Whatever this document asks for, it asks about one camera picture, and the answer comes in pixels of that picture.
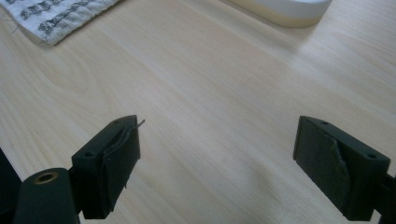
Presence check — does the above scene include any white patterned cloth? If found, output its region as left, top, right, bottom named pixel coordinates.
left=0, top=0, right=120, bottom=47

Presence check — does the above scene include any white oval container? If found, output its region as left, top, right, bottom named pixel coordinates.
left=228, top=0, right=333, bottom=29

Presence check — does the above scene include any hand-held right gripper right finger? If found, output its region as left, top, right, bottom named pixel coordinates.
left=292, top=115, right=391, bottom=222

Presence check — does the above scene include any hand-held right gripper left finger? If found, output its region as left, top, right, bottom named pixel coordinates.
left=71, top=114, right=146, bottom=220

